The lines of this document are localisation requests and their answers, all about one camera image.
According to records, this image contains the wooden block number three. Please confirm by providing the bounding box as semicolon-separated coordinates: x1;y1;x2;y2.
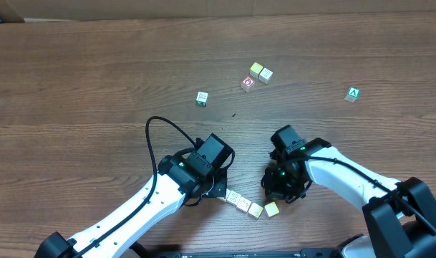
264;201;279;218

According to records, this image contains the wooden block with dots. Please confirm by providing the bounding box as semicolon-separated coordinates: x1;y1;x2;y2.
236;197;252;213

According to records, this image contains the wooden block with squiggle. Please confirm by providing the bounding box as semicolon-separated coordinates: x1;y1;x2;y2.
248;202;263;219

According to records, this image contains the wooden block with hammer picture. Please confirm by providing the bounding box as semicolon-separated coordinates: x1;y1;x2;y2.
217;188;231;202

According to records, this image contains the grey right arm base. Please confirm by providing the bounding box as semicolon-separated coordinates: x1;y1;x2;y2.
338;234;376;258

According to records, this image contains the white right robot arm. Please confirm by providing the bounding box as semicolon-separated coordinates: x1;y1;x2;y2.
261;136;436;257

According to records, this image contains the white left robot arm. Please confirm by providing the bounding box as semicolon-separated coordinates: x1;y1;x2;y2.
34;150;228;258

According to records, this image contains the green sided wooden block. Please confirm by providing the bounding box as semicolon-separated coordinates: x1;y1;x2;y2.
195;92;208;107

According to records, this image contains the red framed wooden block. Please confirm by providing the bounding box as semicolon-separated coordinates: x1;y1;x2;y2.
241;76;255;92

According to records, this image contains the plain wooden block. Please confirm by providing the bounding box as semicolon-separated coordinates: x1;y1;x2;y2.
258;67;273;84

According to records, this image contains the green letter wooden block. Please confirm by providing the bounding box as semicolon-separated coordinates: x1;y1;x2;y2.
344;87;361;102

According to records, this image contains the yellow top wooden block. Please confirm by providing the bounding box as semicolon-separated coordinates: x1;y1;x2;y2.
249;62;263;79

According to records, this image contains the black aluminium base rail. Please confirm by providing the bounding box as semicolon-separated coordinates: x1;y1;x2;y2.
131;245;347;258

